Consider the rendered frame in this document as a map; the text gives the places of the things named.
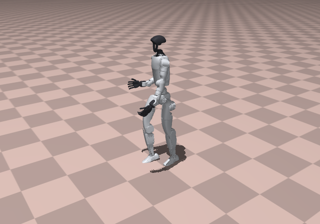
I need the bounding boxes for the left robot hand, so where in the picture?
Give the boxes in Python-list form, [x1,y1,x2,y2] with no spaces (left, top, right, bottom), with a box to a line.
[138,100,155,117]

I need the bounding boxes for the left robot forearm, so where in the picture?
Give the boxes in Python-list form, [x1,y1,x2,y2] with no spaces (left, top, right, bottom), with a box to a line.
[153,81,165,107]

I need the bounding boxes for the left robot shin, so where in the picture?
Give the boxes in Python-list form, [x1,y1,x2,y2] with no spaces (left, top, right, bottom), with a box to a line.
[165,130,177,158]

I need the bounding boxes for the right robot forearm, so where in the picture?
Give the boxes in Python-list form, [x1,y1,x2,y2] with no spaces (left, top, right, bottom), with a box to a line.
[142,77,154,87]

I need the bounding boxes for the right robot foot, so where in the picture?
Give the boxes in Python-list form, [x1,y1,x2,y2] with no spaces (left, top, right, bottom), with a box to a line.
[142,153,159,163]

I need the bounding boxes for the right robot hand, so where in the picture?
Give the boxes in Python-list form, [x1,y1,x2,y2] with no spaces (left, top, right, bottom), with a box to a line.
[128,78,146,90]

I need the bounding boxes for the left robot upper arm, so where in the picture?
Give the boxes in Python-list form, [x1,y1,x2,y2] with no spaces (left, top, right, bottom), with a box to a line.
[156,58,170,87]

